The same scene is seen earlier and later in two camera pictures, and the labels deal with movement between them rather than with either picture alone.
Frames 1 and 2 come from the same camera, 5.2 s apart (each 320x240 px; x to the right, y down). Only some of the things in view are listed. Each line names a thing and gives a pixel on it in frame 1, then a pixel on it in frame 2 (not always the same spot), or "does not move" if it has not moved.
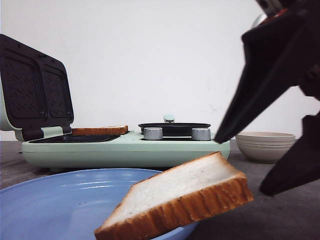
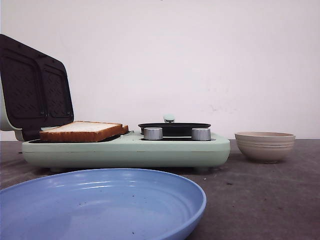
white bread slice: [177, 196] to [82, 131]
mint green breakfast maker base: [126, 151] does not move
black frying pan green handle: [170, 128] does not move
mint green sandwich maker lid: [35, 96] does not move
